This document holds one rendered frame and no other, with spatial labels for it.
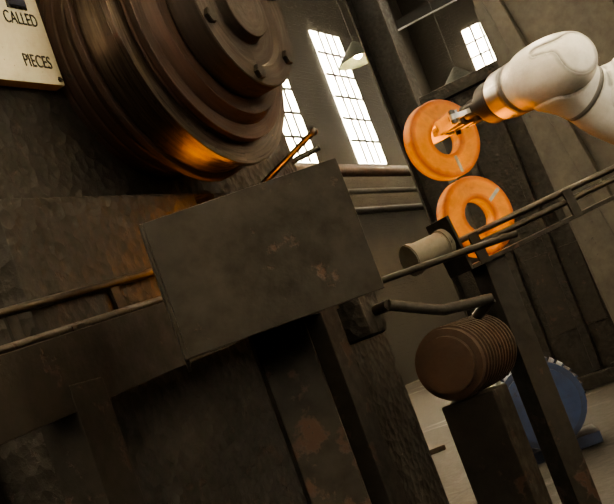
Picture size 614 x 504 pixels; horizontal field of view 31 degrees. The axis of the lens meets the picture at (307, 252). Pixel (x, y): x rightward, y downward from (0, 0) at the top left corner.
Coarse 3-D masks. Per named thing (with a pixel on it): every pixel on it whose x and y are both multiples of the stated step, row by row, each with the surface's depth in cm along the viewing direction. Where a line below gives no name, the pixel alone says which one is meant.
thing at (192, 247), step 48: (240, 192) 107; (288, 192) 107; (336, 192) 108; (144, 240) 105; (192, 240) 106; (240, 240) 106; (288, 240) 107; (336, 240) 107; (192, 288) 105; (240, 288) 105; (288, 288) 106; (336, 288) 106; (192, 336) 104; (240, 336) 105; (288, 336) 118; (288, 384) 117; (288, 432) 116; (336, 432) 117; (336, 480) 116
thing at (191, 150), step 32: (96, 0) 159; (96, 32) 159; (128, 32) 159; (96, 64) 160; (128, 64) 157; (128, 96) 161; (160, 96) 160; (160, 128) 163; (192, 128) 164; (192, 160) 170; (224, 160) 170; (256, 160) 177
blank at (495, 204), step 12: (468, 180) 206; (480, 180) 207; (444, 192) 205; (456, 192) 204; (468, 192) 205; (480, 192) 207; (492, 192) 208; (444, 204) 203; (456, 204) 204; (480, 204) 209; (492, 204) 207; (504, 204) 208; (444, 216) 202; (456, 216) 203; (492, 216) 207; (456, 228) 202; (468, 228) 204; (468, 240) 203; (492, 252) 204
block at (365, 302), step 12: (360, 300) 189; (372, 300) 193; (348, 312) 190; (360, 312) 189; (372, 312) 191; (348, 324) 190; (360, 324) 189; (372, 324) 189; (384, 324) 193; (348, 336) 190; (360, 336) 189; (372, 336) 194
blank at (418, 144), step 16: (416, 112) 206; (432, 112) 207; (416, 128) 205; (432, 128) 206; (464, 128) 209; (416, 144) 204; (432, 144) 205; (464, 144) 209; (416, 160) 205; (432, 160) 205; (448, 160) 206; (464, 160) 208; (432, 176) 206; (448, 176) 206
